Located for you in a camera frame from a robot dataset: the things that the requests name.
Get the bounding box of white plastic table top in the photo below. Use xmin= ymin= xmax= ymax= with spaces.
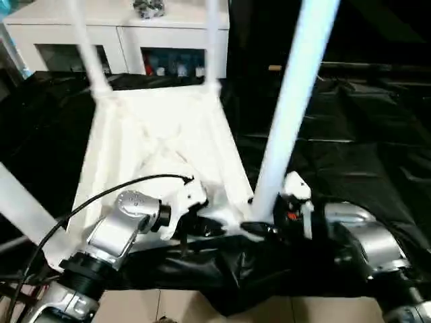
xmin=46 ymin=82 xmax=270 ymax=270

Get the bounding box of dark metal rod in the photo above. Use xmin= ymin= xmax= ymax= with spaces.
xmin=319 ymin=62 xmax=431 ymax=70

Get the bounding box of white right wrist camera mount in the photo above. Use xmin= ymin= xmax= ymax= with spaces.
xmin=281 ymin=170 xmax=314 ymax=240

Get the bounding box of black plastic mat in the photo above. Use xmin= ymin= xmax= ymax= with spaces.
xmin=0 ymin=69 xmax=431 ymax=317

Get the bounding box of clear bag of black parts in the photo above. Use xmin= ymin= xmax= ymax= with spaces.
xmin=132 ymin=0 xmax=166 ymax=20

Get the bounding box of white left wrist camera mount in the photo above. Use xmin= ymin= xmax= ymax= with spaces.
xmin=161 ymin=178 xmax=209 ymax=242

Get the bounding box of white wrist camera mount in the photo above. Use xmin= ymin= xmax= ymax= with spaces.
xmin=281 ymin=170 xmax=314 ymax=240
xmin=161 ymin=178 xmax=209 ymax=242

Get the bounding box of white cabinet with glass doors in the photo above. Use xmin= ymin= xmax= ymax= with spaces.
xmin=3 ymin=0 xmax=232 ymax=78

